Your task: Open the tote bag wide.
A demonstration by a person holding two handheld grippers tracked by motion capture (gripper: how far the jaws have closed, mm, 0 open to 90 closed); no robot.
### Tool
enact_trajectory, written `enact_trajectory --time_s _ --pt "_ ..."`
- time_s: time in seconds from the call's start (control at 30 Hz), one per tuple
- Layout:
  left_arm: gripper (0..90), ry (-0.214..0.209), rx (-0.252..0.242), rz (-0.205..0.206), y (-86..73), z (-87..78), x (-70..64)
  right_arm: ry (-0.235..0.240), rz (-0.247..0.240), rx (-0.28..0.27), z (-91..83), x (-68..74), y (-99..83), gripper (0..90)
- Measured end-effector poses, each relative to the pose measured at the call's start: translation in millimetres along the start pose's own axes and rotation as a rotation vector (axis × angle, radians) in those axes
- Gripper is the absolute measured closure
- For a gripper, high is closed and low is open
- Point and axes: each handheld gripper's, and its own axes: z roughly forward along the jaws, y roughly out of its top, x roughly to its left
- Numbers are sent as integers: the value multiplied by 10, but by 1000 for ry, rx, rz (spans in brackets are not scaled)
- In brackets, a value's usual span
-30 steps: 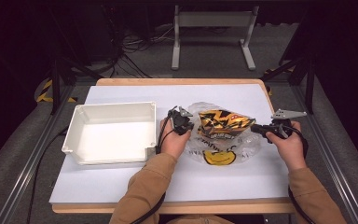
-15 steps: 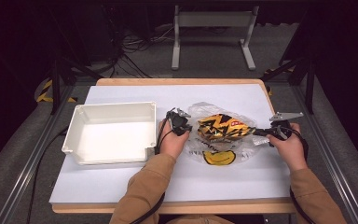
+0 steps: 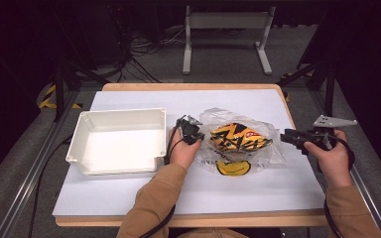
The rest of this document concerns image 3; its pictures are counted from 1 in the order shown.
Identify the black tripod stand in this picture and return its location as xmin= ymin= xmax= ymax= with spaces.
xmin=276 ymin=59 xmax=339 ymax=122
xmin=50 ymin=59 xmax=111 ymax=123

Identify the white plastic box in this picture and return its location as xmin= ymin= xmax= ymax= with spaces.
xmin=64 ymin=107 xmax=168 ymax=177

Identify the bundle of black floor cables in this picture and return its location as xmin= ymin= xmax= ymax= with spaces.
xmin=112 ymin=23 xmax=187 ymax=83

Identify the yellow black hazard tape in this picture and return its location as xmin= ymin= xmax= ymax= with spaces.
xmin=38 ymin=83 xmax=82 ymax=110

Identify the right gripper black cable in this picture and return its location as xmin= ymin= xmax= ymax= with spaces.
xmin=322 ymin=133 xmax=357 ymax=238

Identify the yellow black snack packet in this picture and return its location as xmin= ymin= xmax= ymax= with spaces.
xmin=209 ymin=122 xmax=274 ymax=154

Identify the black floor cable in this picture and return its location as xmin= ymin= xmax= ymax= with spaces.
xmin=28 ymin=133 xmax=74 ymax=238

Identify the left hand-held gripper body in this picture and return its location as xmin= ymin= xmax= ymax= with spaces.
xmin=175 ymin=114 xmax=206 ymax=146

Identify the white paper sheet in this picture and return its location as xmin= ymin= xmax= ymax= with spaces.
xmin=52 ymin=88 xmax=327 ymax=217

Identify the person's lap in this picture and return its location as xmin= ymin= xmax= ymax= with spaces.
xmin=175 ymin=227 xmax=253 ymax=238

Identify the person's right hand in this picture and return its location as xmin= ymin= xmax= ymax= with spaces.
xmin=303 ymin=129 xmax=355 ymax=190

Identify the clear smiley plastic bag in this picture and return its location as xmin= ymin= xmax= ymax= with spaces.
xmin=196 ymin=107 xmax=289 ymax=178

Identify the white metal stand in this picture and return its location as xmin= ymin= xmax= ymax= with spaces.
xmin=182 ymin=4 xmax=277 ymax=76

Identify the person's left hand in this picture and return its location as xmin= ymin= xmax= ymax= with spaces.
xmin=167 ymin=127 xmax=203 ymax=172

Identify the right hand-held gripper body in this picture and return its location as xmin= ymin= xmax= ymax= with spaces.
xmin=298 ymin=114 xmax=358 ymax=157

